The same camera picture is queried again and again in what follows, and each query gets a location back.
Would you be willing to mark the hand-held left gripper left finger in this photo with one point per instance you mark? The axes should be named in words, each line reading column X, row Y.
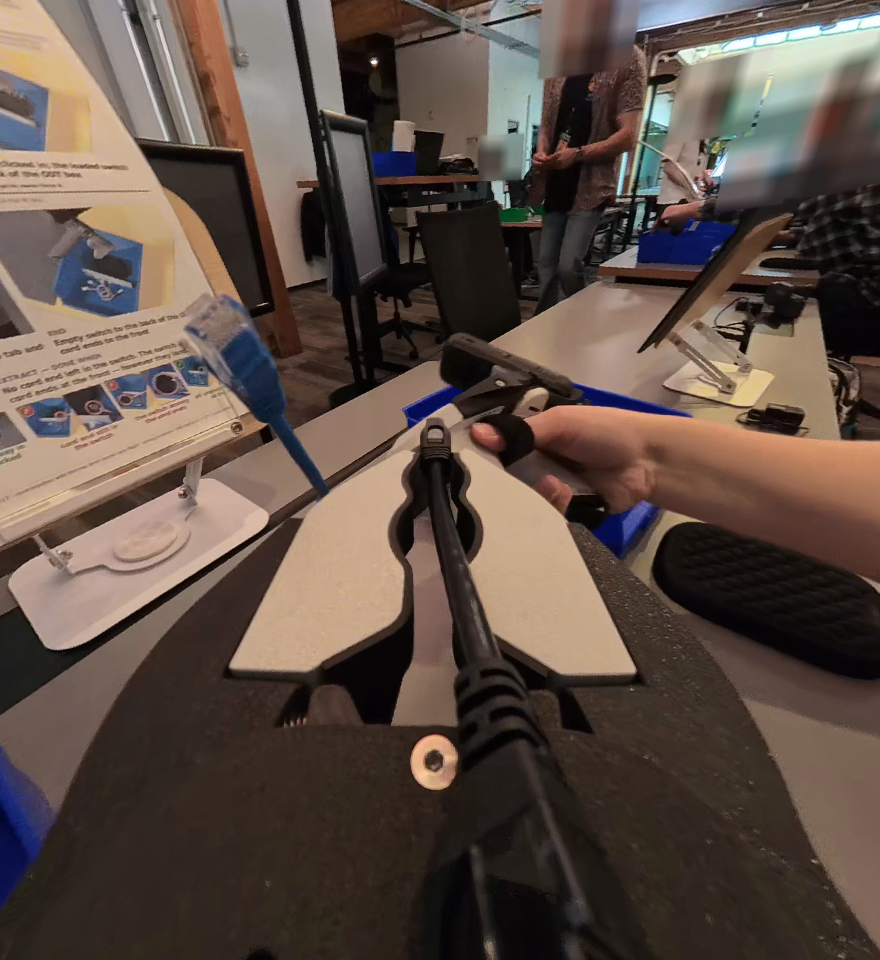
column 312, row 585

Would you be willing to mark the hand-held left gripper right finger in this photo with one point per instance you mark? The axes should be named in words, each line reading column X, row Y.
column 553, row 593

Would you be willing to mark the person's right forearm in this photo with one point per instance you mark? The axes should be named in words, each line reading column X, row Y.
column 785, row 488

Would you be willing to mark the person's right hand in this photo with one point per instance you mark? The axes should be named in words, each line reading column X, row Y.
column 575, row 450

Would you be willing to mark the black office chair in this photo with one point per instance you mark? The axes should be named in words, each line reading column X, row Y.
column 470, row 270

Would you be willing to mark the white stand base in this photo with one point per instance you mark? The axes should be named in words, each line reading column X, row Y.
column 125, row 563

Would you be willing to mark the black textured pad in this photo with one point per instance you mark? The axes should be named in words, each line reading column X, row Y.
column 778, row 593

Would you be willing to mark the small black clip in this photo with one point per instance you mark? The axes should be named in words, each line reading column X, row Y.
column 778, row 417

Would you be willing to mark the black pole with round top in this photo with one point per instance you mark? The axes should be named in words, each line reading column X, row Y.
column 320, row 150

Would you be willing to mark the wooden pillar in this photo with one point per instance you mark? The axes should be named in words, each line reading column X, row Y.
column 237, row 150

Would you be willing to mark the printed instruction poster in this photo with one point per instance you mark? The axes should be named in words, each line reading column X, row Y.
column 65, row 225

